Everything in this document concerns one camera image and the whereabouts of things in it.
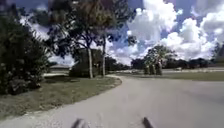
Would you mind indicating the tree with pale trunk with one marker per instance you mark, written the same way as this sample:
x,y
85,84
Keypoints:
x,y
104,63
90,65

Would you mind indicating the grey asphalt road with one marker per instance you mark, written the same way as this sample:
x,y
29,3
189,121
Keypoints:
x,y
150,100

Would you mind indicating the cluster of trees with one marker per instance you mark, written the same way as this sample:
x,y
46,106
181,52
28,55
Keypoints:
x,y
158,55

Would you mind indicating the grass verge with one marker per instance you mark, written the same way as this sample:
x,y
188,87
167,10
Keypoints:
x,y
66,90

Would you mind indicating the flat grass field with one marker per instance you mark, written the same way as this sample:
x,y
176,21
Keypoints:
x,y
193,76

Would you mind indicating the large dark bush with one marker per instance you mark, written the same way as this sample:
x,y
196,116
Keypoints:
x,y
20,56

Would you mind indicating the row of distant trees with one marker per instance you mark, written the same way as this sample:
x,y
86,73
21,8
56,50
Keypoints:
x,y
186,63

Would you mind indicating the low building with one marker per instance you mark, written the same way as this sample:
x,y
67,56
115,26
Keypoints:
x,y
60,67

